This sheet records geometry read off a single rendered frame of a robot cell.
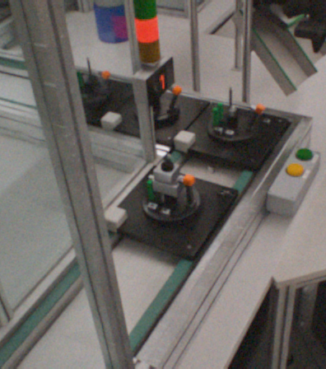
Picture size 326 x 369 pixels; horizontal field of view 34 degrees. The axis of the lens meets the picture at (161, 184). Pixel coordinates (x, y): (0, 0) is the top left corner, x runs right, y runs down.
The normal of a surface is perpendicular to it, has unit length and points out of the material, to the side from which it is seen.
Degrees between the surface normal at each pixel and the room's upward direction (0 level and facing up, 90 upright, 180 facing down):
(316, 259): 0
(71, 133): 90
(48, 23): 90
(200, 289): 0
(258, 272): 0
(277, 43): 45
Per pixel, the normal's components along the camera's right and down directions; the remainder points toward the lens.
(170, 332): -0.07, -0.77
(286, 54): 0.49, -0.28
